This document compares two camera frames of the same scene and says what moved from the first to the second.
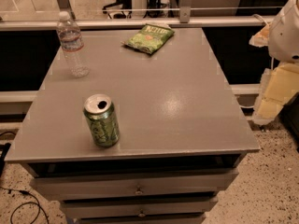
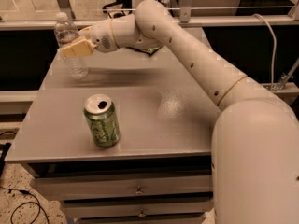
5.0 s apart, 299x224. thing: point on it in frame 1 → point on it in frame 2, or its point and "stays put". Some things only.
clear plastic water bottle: x=71 y=43 stays put
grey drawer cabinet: x=183 y=134 stays put
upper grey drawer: x=135 y=186 stays put
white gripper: x=285 y=36 → x=101 y=37
